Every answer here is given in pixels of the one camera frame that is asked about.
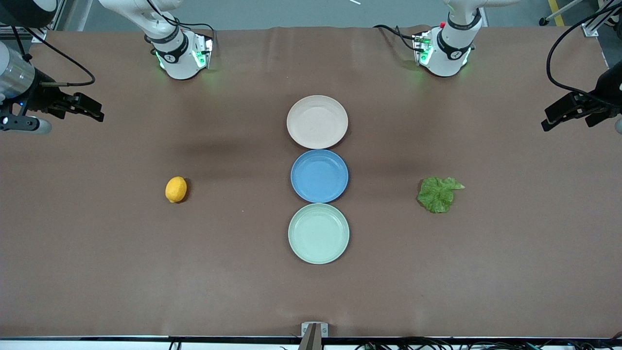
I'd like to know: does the yellow lemon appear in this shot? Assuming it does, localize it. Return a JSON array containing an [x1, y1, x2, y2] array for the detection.
[[165, 176, 188, 204]]

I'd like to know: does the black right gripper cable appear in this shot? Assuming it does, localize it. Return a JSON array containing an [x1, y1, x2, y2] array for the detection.
[[10, 24, 96, 88]]

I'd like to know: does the green lettuce leaf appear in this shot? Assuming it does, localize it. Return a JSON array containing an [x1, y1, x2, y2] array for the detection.
[[417, 176, 466, 214]]

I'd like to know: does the black left arm base cable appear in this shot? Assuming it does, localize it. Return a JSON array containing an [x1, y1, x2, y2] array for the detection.
[[373, 24, 419, 50]]

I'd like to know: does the aluminium frame profile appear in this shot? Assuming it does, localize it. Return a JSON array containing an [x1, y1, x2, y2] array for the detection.
[[583, 0, 622, 37], [32, 0, 66, 43]]

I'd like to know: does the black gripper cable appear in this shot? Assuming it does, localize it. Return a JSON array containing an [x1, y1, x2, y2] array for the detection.
[[546, 5, 622, 105], [10, 24, 96, 88]]

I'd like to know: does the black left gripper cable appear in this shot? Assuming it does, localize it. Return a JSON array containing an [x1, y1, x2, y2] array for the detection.
[[546, 5, 622, 105]]

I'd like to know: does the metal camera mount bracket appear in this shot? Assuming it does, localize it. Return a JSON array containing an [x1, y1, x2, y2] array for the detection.
[[297, 322, 328, 350]]

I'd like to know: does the blue round plate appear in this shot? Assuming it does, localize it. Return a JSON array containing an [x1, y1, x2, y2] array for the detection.
[[291, 149, 349, 204]]

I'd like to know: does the white table edge rail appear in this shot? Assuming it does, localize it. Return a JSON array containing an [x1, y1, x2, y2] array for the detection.
[[0, 335, 622, 350]]

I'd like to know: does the brown table cover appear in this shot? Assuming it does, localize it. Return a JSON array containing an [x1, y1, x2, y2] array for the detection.
[[0, 25, 622, 338]]

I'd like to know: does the beige round plate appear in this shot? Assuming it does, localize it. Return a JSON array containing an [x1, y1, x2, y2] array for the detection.
[[286, 95, 349, 150]]

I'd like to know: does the grey wheeled stand leg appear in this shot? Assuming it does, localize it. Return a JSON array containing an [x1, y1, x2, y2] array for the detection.
[[538, 0, 584, 26]]

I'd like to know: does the green round plate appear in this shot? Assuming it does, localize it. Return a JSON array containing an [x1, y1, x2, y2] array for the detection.
[[288, 203, 350, 265]]

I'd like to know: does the metal base connector plate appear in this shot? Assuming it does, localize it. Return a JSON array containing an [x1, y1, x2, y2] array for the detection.
[[413, 31, 433, 66], [192, 32, 215, 70]]

